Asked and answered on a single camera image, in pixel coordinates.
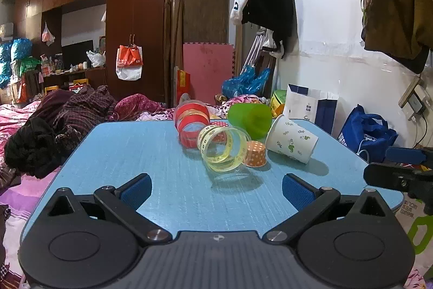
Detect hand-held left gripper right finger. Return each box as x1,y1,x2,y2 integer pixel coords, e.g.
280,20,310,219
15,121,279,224
263,173,389,245

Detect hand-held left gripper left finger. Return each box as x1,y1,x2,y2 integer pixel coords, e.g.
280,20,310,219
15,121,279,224
47,173,171,246

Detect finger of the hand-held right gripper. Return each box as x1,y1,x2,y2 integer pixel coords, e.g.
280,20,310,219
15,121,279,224
385,146,429,166
363,163,433,201

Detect yellow striped clear cup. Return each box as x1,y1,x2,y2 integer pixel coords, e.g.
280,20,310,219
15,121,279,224
197,125,251,173

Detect white leaf print paper cup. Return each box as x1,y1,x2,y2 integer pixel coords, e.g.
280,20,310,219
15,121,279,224
265,114,319,164

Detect orange polka dot paper cup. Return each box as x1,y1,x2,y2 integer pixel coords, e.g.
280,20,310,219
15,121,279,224
242,140,268,168

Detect green plastic cup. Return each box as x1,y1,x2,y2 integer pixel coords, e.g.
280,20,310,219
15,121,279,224
227,103,273,141

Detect red striped clear cup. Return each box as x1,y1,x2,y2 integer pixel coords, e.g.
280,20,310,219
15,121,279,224
174,99,211,150

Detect blue tote bag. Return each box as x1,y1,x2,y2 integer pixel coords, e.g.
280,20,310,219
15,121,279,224
337,104,399,164

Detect green and white carton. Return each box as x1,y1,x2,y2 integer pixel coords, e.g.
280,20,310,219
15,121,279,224
398,192,433,256

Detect magenta floral cloth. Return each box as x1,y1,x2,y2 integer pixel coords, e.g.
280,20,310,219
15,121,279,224
113,93,169,122

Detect white paper shopping bag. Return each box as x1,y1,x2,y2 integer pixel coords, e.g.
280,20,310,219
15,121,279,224
283,84,339,135

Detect green box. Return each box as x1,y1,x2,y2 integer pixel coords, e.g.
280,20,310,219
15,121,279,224
270,89,288,118

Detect dark plaid clothing pile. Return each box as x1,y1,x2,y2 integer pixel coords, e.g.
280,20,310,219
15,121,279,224
4,85,120,179

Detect red paper bag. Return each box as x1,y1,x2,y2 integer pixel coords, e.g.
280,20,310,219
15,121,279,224
176,69,191,105

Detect blue plastic bag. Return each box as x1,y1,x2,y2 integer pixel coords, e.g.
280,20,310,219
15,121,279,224
221,66,272,97

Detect orange and white plastic bag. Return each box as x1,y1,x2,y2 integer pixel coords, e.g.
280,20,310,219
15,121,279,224
116,44,144,82

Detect pink foam mat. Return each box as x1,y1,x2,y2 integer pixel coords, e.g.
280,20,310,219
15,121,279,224
183,43,235,106

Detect brown hanging bag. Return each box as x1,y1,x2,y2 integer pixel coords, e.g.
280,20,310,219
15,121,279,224
359,0,433,74

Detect pink floral blanket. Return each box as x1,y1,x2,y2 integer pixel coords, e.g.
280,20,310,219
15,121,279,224
0,99,68,289

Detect black television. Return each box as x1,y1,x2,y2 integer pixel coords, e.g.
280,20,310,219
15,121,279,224
61,40,94,69

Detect dark wooden wardrobe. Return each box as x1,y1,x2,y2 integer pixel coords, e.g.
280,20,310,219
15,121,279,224
14,0,174,107

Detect small white hanging bag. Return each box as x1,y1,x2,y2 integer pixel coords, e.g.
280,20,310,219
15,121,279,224
41,21,55,46

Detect blue patterned plastic bags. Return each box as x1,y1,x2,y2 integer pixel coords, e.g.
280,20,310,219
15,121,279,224
0,38,33,89

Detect brown wooden board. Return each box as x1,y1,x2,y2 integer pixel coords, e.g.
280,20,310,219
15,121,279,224
174,0,231,46

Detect wall power socket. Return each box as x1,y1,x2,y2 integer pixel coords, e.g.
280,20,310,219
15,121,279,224
398,76,429,123

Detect folded metal frame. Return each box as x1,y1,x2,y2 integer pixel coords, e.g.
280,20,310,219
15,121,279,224
241,28,272,73

